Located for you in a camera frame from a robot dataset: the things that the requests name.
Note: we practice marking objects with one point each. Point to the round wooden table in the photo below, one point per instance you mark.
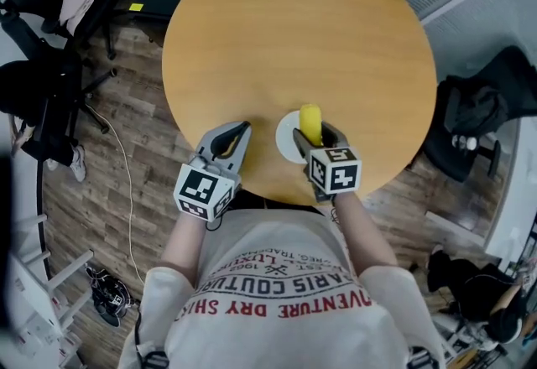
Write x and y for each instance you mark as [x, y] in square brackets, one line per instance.
[293, 32]

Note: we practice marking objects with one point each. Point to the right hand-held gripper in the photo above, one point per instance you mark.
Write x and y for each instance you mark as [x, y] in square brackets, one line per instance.
[335, 172]

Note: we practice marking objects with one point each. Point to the clear bottle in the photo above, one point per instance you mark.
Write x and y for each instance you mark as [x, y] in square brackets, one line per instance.
[470, 143]

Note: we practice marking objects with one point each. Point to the yellow banana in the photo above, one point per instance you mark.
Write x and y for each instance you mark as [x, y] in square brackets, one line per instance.
[310, 124]

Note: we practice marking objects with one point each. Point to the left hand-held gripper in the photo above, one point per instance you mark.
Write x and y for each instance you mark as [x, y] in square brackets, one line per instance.
[201, 191]

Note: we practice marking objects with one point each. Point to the white plate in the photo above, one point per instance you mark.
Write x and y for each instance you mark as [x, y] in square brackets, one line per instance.
[287, 141]

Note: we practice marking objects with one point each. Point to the person's white printed t-shirt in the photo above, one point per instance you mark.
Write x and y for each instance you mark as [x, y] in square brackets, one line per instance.
[285, 338]

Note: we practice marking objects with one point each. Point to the black jacket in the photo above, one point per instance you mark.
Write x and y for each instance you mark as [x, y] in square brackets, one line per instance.
[474, 107]

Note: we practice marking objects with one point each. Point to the person's right forearm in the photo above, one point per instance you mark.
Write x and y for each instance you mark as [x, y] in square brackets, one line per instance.
[361, 233]

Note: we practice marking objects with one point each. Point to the white desk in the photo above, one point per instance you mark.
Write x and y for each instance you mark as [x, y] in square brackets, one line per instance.
[29, 300]
[520, 199]

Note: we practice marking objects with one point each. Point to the person's left forearm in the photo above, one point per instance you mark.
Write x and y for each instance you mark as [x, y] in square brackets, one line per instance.
[184, 241]

